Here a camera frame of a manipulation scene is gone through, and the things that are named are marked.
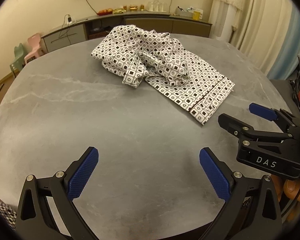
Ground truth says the white patterned pajama garment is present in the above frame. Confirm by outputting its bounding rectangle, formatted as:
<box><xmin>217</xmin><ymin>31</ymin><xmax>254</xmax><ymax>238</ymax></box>
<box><xmin>91</xmin><ymin>25</ymin><xmax>235</xmax><ymax>125</ymax></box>

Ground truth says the patterned left sleeve forearm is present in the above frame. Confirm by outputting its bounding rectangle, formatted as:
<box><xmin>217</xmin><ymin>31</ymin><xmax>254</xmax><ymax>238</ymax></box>
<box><xmin>0</xmin><ymin>201</ymin><xmax>17</xmax><ymax>231</ymax></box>

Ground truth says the cream window curtain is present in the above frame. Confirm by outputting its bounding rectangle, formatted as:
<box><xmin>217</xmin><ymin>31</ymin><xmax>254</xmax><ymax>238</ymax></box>
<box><xmin>209</xmin><ymin>0</ymin><xmax>293</xmax><ymax>74</ymax></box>

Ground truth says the yellow box on cabinet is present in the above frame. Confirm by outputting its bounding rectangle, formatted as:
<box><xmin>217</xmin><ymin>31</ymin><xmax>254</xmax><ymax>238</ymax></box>
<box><xmin>192</xmin><ymin>9</ymin><xmax>203</xmax><ymax>21</ymax></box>

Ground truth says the long grey tv cabinet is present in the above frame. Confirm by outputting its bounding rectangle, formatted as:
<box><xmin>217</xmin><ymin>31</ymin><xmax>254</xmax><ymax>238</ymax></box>
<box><xmin>40</xmin><ymin>10</ymin><xmax>213</xmax><ymax>54</ymax></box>

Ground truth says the clear glass cups group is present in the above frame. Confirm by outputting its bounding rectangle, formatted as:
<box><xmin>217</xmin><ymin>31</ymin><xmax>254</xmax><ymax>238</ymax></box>
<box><xmin>146</xmin><ymin>0</ymin><xmax>167</xmax><ymax>12</ymax></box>

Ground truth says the green plastic child chair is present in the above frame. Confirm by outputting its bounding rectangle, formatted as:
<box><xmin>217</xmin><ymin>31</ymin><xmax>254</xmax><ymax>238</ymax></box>
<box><xmin>10</xmin><ymin>43</ymin><xmax>27</xmax><ymax>78</ymax></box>

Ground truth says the red fruit plate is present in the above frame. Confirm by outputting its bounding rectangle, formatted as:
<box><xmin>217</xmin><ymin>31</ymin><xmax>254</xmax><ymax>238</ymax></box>
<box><xmin>97</xmin><ymin>8</ymin><xmax>113</xmax><ymax>16</ymax></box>

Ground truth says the pink plastic child chair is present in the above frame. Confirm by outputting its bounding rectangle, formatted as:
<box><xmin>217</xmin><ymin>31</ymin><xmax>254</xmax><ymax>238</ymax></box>
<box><xmin>24</xmin><ymin>33</ymin><xmax>45</xmax><ymax>64</ymax></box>

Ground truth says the white charger with cable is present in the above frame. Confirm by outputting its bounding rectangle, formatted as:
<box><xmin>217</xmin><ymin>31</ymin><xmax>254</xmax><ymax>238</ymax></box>
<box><xmin>52</xmin><ymin>14</ymin><xmax>74</xmax><ymax>45</ymax></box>

